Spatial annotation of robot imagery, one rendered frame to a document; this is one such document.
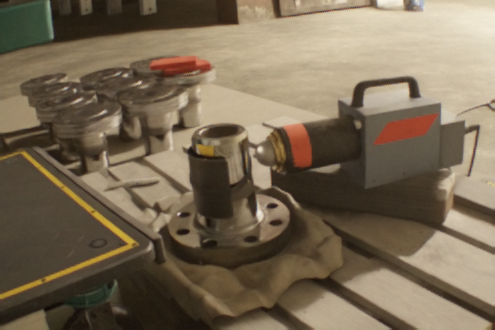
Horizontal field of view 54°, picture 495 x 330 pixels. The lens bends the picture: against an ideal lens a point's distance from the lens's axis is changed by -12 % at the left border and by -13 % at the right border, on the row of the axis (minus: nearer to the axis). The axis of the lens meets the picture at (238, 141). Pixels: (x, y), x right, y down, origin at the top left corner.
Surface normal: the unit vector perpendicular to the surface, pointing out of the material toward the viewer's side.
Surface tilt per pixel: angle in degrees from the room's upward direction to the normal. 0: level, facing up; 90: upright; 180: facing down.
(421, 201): 90
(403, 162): 90
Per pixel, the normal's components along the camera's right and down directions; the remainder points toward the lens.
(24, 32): 0.63, 0.22
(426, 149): 0.26, 0.31
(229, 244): -0.09, -0.94
